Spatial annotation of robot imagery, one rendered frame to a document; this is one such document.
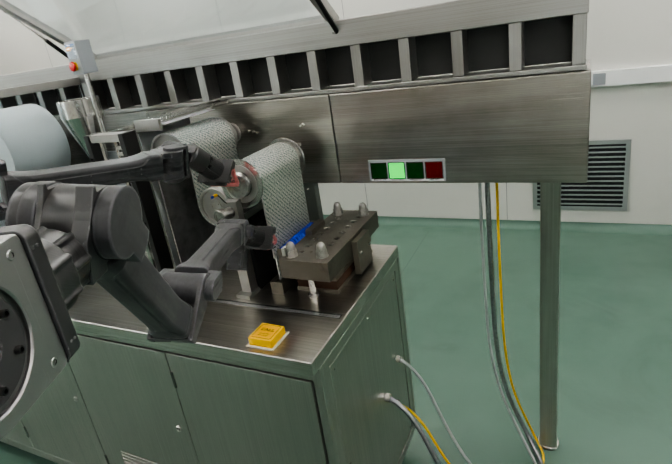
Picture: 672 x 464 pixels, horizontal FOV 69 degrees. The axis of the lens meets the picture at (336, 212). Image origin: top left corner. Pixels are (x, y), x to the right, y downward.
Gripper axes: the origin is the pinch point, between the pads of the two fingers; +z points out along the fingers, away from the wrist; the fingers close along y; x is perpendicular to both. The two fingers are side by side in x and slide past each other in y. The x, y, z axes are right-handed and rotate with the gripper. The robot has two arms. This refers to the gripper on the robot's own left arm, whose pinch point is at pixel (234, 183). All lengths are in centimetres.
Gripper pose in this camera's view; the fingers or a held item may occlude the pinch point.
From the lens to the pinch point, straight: 139.9
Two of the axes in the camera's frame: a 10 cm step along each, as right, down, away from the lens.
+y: 9.0, 0.4, -4.3
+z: 4.0, 3.2, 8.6
